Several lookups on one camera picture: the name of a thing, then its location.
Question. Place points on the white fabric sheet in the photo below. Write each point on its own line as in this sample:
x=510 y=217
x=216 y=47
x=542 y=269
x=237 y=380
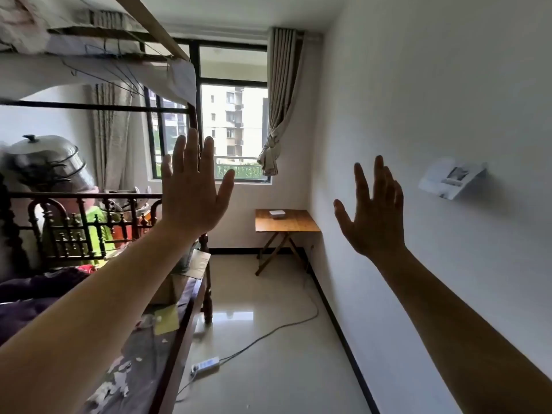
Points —
x=51 y=73

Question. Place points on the person's right hand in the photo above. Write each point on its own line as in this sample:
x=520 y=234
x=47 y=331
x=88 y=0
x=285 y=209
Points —
x=379 y=224

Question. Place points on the dark purple blanket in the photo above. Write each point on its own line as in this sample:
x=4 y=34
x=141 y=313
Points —
x=26 y=297

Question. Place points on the person's right forearm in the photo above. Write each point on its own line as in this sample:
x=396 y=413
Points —
x=453 y=340

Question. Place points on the person's left forearm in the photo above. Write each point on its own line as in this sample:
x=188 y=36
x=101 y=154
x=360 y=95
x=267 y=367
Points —
x=86 y=323

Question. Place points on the person's left hand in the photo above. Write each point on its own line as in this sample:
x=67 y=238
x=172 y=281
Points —
x=189 y=198

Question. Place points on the tied beige curtain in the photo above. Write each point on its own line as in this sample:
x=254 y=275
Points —
x=282 y=81

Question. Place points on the wooden folding table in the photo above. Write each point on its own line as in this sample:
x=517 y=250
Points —
x=297 y=222

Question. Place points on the hanging beige curtain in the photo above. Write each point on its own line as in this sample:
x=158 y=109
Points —
x=110 y=137

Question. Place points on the green garment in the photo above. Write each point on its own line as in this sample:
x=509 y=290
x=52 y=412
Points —
x=95 y=216

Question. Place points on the white apartment building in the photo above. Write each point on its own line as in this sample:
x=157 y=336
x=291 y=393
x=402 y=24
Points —
x=220 y=120

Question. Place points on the yellow paper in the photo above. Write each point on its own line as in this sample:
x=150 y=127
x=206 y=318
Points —
x=166 y=321

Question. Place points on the white wall-mounted holder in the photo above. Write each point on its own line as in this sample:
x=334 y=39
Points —
x=435 y=178

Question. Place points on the white lidded clear compartment box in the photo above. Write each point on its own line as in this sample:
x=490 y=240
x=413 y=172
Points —
x=277 y=214

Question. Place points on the white power strip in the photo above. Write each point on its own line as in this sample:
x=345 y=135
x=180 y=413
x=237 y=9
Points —
x=207 y=364

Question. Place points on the steel pot with lid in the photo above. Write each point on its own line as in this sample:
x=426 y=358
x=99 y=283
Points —
x=43 y=159

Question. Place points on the black window frame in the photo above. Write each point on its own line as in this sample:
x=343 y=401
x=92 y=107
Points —
x=233 y=82

